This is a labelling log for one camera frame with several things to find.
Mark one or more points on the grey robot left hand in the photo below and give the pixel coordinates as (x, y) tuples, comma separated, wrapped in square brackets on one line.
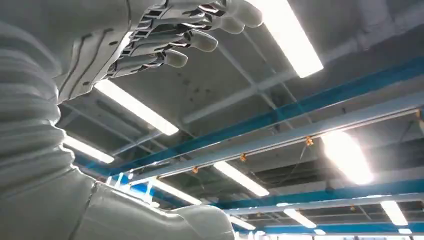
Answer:
[(66, 26)]

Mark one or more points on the ribbed grey left arm sleeve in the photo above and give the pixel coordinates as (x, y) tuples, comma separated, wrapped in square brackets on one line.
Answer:
[(26, 116)]

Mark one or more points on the long ceiling light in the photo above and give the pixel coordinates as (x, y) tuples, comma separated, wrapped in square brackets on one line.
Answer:
[(394, 213), (136, 107), (242, 223), (242, 179), (291, 39), (177, 192), (348, 157), (299, 218), (87, 149)]

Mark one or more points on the orange rail clip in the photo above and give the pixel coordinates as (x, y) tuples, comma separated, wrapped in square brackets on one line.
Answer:
[(243, 157), (309, 141), (195, 170)]

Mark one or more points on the grey ceiling rail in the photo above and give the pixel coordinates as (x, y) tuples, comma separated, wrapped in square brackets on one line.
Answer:
[(298, 136)]

